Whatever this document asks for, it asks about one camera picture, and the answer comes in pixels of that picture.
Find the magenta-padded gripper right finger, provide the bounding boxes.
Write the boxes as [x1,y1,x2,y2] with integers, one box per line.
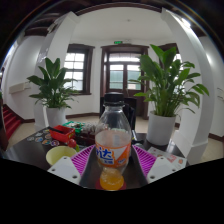
[129,144,180,190]

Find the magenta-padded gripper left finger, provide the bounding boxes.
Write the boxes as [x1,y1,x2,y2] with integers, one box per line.
[47,143,98,189]

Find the clear orange soda bottle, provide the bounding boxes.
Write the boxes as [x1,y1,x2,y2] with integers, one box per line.
[94,92,133,192]

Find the printed paper leaflet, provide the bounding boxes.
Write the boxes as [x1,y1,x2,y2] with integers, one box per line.
[146,146,188,169]

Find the pale yellow cup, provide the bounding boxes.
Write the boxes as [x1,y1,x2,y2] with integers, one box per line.
[45,145,78,167]

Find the red box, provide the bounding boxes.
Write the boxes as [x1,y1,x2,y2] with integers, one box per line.
[48,124,77,144]

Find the large potted green plant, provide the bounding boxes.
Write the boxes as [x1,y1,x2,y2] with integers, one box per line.
[129,44,210,147]

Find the green flat box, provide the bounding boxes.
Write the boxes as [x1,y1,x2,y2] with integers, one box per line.
[63,120,86,130]

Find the small potted green plant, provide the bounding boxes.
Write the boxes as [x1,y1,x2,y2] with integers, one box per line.
[26,57,79,128]

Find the black chair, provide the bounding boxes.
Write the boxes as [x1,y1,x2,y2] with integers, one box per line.
[99,96,138,133]

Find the red carpeted stairs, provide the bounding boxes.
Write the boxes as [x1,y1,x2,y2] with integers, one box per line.
[0,103,23,141]

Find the wide dark-framed window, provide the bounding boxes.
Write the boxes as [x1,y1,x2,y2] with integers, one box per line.
[63,43,95,96]

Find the dark wooden double door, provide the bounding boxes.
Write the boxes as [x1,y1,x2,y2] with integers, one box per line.
[99,44,150,118]

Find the narrow dark-framed window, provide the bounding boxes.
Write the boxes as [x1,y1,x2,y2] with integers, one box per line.
[158,42,183,64]

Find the white wall radiator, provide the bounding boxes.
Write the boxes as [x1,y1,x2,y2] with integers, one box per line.
[8,81,33,95]

